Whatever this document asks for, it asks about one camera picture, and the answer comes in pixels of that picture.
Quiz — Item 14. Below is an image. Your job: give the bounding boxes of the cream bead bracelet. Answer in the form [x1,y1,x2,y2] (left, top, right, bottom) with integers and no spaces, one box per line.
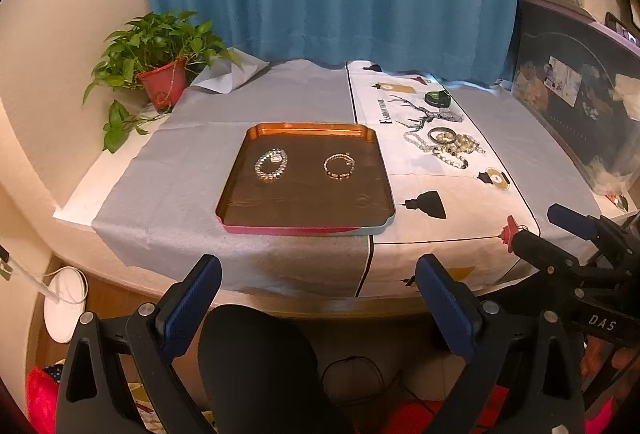
[445,134,486,157]

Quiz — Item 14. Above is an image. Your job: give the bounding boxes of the pearl bead necklace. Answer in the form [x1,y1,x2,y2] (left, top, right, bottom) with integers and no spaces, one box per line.
[404,130,441,155]

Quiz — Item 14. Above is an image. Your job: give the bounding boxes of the white printed table runner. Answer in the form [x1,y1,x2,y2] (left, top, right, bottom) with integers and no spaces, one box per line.
[346,60,543,299]

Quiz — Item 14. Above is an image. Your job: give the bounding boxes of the white round base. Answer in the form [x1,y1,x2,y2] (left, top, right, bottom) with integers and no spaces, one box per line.
[42,267,89,344]

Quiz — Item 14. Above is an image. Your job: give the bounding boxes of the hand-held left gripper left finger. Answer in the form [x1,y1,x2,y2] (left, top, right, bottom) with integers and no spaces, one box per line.
[54,254,223,434]

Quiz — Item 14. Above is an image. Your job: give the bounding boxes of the crystal bead bracelet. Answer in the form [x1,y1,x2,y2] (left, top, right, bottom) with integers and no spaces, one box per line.
[255,149,291,181]

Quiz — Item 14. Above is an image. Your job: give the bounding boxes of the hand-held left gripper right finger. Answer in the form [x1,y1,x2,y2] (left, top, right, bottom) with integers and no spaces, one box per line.
[415,254,587,434]

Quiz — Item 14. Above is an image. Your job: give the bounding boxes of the white cable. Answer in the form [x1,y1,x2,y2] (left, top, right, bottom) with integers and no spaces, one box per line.
[0,244,60,304]

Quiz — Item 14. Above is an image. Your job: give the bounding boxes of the grey table cloth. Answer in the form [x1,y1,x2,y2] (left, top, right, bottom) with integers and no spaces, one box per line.
[91,59,603,299]

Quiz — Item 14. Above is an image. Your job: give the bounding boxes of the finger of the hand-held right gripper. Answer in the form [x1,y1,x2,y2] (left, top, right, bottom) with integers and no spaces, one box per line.
[510,231,631,290]
[547,204,640,265]

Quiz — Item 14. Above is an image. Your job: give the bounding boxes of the person's right hand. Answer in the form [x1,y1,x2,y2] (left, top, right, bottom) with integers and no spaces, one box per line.
[580,346,640,377]

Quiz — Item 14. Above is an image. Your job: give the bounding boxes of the black floor cable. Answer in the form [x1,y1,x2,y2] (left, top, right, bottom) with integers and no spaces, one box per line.
[320,354,401,407]

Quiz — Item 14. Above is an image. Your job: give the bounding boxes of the red cushion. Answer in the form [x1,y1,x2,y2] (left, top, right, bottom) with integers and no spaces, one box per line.
[395,384,511,434]

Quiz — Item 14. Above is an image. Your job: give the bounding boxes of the orange metal tray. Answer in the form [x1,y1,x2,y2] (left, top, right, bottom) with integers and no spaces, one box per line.
[215,123,396,235]

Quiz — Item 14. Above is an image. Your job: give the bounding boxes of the black chair back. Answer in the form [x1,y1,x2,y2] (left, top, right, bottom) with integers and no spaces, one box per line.
[197,304,352,434]

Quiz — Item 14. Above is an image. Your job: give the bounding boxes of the red cloth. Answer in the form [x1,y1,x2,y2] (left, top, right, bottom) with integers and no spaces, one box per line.
[25,364,67,434]

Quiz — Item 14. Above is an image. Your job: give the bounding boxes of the potted plant in red pot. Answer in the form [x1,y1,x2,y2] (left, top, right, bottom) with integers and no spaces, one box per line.
[82,11,241,154]

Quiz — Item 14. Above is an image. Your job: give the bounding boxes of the clear storage box purple lid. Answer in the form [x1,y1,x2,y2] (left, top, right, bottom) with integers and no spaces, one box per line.
[512,0,640,196]

